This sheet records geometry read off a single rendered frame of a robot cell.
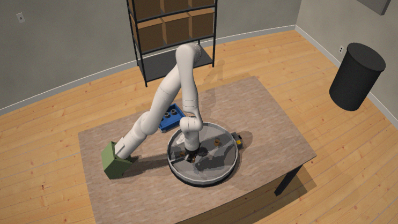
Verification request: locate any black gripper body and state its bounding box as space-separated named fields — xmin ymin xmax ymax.
xmin=185 ymin=146 xmax=200 ymax=156

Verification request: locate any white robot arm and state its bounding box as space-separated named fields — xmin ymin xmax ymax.
xmin=115 ymin=43 xmax=203 ymax=159

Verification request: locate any blue crate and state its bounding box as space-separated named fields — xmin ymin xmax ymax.
xmin=159 ymin=103 xmax=185 ymax=133

